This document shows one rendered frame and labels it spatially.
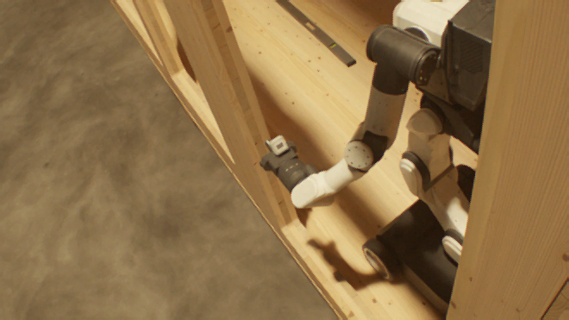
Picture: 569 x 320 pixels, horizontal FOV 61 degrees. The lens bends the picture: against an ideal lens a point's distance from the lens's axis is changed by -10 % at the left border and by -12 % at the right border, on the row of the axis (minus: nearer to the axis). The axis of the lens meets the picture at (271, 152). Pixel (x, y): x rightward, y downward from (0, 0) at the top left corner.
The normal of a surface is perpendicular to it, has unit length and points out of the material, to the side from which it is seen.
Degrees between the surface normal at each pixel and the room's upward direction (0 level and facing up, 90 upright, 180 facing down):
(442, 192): 35
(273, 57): 0
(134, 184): 0
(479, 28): 1
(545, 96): 90
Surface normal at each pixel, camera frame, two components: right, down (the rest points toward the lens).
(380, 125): -0.42, 0.52
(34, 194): -0.22, -0.60
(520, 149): -0.83, 0.52
